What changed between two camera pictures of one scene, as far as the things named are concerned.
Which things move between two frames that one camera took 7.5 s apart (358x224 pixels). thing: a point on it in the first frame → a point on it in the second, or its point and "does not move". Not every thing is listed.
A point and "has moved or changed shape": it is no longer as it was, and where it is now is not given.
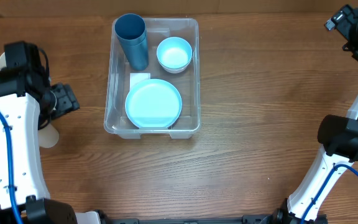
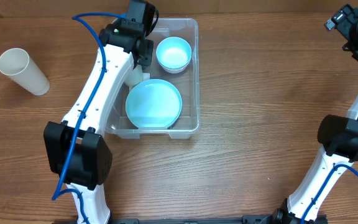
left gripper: (58, 100) → (138, 48)
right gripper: (344, 22) does not move
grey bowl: (174, 71) does not move
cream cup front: (48, 136) has moved or changed shape
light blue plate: (153, 103) does not move
